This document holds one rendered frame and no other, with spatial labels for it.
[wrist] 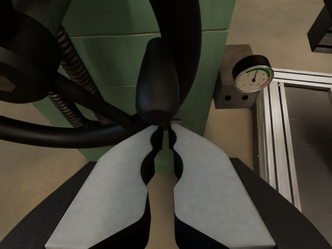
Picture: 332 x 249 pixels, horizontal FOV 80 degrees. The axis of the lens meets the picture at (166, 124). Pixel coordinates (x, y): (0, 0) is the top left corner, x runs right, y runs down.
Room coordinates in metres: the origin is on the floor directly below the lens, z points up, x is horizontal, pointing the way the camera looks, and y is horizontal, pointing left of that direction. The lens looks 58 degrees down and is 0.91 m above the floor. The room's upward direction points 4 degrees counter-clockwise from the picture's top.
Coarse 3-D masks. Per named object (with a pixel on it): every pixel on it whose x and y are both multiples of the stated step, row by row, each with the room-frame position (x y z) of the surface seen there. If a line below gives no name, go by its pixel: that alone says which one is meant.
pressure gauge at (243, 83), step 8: (248, 56) 0.26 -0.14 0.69; (256, 56) 0.25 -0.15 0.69; (264, 56) 0.25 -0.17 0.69; (240, 64) 0.25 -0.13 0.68; (248, 64) 0.24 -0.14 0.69; (256, 64) 0.23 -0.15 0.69; (264, 64) 0.23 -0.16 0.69; (232, 72) 0.25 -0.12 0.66; (240, 72) 0.23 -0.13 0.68; (248, 72) 0.23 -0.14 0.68; (256, 72) 0.23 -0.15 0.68; (264, 72) 0.23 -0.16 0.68; (272, 72) 0.23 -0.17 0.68; (240, 80) 0.23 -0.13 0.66; (248, 80) 0.23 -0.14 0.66; (256, 80) 0.23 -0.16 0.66; (264, 80) 0.23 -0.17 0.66; (240, 88) 0.23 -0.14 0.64; (248, 88) 0.23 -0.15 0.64; (256, 88) 0.23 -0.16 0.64
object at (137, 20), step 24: (72, 0) 0.31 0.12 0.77; (96, 0) 0.31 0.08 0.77; (120, 0) 0.30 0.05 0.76; (144, 0) 0.30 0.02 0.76; (216, 0) 0.30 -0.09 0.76; (72, 24) 0.31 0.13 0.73; (96, 24) 0.31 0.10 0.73; (120, 24) 0.31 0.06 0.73; (144, 24) 0.30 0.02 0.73; (216, 24) 0.30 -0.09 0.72
